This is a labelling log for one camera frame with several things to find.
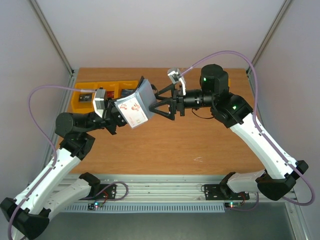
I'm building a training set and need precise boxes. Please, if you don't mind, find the white card with red pattern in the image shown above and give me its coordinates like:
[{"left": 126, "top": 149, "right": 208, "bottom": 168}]
[{"left": 115, "top": 96, "right": 148, "bottom": 129}]

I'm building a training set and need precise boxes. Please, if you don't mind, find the right aluminium frame post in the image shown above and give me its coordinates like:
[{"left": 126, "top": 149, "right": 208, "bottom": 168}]
[{"left": 246, "top": 0, "right": 293, "bottom": 76}]

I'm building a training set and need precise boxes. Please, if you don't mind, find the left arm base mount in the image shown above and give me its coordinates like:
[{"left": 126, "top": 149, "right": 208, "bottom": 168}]
[{"left": 79, "top": 172, "right": 117, "bottom": 200}]

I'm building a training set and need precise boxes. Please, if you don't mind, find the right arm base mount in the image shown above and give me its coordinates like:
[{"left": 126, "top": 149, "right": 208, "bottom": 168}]
[{"left": 200, "top": 172, "right": 250, "bottom": 201}]

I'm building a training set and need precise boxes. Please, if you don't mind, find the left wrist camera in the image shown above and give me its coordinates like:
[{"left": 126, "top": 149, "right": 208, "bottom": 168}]
[{"left": 92, "top": 88, "right": 106, "bottom": 118}]

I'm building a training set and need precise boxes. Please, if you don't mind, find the slotted grey cable duct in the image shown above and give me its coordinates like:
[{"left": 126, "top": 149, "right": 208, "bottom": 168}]
[{"left": 63, "top": 202, "right": 225, "bottom": 214}]

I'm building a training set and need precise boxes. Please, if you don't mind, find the yellow bin middle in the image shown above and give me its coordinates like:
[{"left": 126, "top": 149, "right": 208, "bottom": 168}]
[{"left": 96, "top": 81, "right": 119, "bottom": 99}]

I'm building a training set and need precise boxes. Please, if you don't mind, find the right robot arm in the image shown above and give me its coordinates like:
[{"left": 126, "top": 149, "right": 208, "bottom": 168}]
[{"left": 149, "top": 64, "right": 309, "bottom": 201}]

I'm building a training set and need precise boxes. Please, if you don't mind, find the aluminium rail frame front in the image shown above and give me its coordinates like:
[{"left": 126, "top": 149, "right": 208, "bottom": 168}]
[{"left": 24, "top": 174, "right": 298, "bottom": 203}]

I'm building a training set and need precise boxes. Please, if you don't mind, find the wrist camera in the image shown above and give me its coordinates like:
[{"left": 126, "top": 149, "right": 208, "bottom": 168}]
[
  {"left": 167, "top": 67, "right": 186, "bottom": 96},
  {"left": 92, "top": 88, "right": 106, "bottom": 118}
]

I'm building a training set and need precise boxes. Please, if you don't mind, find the aluminium frame post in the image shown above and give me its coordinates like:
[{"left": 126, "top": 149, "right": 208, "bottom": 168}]
[
  {"left": 28, "top": 0, "right": 74, "bottom": 77},
  {"left": 246, "top": 0, "right": 293, "bottom": 76}
]

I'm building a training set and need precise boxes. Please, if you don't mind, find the blue credit card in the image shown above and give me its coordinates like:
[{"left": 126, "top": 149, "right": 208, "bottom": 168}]
[{"left": 121, "top": 89, "right": 134, "bottom": 97}]

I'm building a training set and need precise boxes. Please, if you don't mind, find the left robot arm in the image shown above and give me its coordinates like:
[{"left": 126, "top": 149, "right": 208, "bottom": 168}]
[{"left": 0, "top": 100, "right": 126, "bottom": 240}]

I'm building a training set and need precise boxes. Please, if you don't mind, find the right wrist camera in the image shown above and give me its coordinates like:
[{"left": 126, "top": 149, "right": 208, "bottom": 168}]
[{"left": 167, "top": 67, "right": 186, "bottom": 96}]

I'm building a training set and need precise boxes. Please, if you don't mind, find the right circuit board with LED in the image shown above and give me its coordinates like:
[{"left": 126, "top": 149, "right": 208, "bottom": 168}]
[{"left": 224, "top": 201, "right": 242, "bottom": 209}]

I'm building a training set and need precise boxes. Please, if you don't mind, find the black credit card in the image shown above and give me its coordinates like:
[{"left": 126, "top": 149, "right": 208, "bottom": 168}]
[{"left": 78, "top": 93, "right": 93, "bottom": 103}]

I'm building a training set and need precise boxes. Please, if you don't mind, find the circuit board with led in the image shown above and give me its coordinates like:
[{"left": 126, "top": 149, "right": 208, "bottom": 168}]
[
  {"left": 87, "top": 202, "right": 104, "bottom": 211},
  {"left": 224, "top": 201, "right": 242, "bottom": 209}
]

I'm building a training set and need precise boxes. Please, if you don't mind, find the red credit card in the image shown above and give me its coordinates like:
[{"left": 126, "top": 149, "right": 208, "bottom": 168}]
[{"left": 106, "top": 91, "right": 115, "bottom": 98}]

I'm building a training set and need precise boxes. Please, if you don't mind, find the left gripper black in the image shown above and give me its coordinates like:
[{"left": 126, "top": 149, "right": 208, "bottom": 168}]
[{"left": 83, "top": 96, "right": 141, "bottom": 135}]

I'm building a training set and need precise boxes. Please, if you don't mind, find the card holder with clear sleeves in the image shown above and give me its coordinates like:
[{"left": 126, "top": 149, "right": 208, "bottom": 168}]
[{"left": 115, "top": 76, "right": 157, "bottom": 120}]

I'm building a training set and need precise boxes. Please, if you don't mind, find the left aluminium frame post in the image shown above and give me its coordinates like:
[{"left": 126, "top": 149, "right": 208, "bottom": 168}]
[{"left": 28, "top": 0, "right": 74, "bottom": 77}]

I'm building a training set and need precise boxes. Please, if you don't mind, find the yellow bin left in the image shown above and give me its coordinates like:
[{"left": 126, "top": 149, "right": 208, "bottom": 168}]
[{"left": 70, "top": 82, "right": 98, "bottom": 114}]

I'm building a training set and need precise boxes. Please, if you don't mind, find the left circuit board with LED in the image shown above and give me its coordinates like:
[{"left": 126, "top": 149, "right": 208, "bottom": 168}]
[{"left": 87, "top": 202, "right": 104, "bottom": 211}]

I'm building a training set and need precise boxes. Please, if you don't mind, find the yellow bin right of trio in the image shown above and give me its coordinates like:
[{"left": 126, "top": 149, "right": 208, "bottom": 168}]
[{"left": 118, "top": 80, "right": 139, "bottom": 98}]

